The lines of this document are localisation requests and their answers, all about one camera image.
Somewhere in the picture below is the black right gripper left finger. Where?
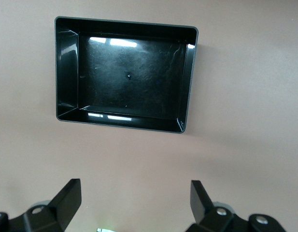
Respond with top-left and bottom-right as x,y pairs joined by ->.
0,178 -> 82,232

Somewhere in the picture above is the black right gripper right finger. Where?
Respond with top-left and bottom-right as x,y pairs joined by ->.
186,180 -> 287,232

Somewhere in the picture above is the black plastic box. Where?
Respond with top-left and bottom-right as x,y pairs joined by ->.
54,15 -> 199,134

